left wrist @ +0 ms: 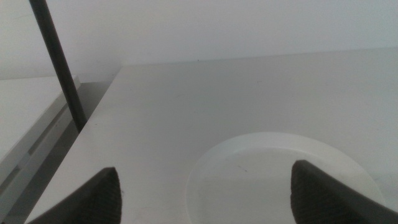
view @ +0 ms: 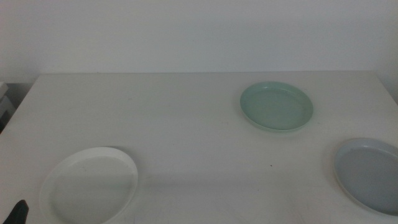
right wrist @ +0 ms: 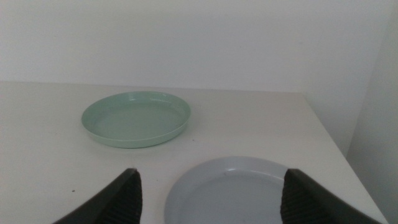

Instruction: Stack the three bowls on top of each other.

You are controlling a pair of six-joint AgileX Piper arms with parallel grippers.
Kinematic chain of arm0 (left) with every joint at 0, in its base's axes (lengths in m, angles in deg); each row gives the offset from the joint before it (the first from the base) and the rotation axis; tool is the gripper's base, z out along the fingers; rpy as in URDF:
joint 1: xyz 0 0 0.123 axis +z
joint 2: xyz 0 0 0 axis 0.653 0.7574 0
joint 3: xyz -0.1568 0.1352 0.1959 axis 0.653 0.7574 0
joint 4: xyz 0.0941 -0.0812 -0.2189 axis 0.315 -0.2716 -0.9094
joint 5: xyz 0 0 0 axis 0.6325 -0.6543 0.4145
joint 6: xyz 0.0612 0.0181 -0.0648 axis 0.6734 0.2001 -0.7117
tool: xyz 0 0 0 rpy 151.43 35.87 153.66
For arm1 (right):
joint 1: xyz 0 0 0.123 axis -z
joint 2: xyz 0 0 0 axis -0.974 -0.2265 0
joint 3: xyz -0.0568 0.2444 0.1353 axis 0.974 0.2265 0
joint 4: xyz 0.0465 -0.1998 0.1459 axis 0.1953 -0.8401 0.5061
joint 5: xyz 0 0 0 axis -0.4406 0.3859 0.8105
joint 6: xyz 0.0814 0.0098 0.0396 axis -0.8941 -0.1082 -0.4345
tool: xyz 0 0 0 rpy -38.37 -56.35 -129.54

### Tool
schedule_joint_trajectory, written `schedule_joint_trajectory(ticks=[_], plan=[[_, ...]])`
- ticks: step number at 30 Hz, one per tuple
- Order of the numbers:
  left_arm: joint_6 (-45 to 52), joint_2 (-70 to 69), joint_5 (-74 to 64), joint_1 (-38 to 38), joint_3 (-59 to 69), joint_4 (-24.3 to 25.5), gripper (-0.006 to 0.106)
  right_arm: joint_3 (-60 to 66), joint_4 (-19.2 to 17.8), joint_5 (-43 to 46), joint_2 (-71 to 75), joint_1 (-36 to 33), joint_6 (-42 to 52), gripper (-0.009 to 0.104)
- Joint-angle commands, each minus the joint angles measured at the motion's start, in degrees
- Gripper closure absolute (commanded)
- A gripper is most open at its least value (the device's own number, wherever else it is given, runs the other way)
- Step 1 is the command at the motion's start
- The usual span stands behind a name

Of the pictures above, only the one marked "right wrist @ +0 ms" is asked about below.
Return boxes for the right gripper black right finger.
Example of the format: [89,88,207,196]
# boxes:
[280,168,384,224]

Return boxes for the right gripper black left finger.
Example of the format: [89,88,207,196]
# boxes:
[52,167,143,224]

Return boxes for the pale green shallow bowl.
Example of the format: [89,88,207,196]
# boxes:
[81,90,192,149]

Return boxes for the grey-blue shallow bowl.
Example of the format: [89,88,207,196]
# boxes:
[164,156,289,224]

